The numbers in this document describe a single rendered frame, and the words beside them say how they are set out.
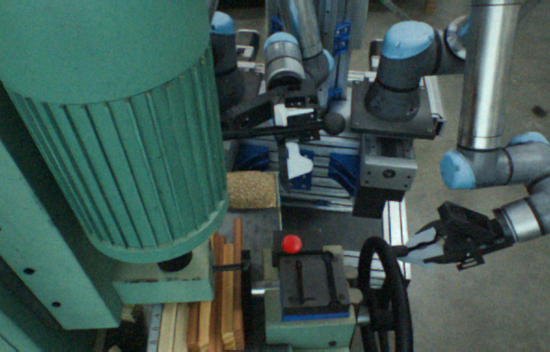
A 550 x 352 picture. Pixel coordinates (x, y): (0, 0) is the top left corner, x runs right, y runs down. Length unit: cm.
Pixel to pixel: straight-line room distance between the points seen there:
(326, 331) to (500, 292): 136
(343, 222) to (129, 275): 118
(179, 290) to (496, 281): 155
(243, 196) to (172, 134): 49
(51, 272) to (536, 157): 81
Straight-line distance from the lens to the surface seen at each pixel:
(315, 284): 65
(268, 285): 69
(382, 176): 117
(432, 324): 181
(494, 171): 88
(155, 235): 46
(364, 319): 83
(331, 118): 63
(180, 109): 37
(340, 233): 168
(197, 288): 65
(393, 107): 118
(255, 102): 75
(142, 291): 66
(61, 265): 56
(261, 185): 85
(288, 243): 65
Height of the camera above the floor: 157
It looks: 47 degrees down
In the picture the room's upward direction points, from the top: straight up
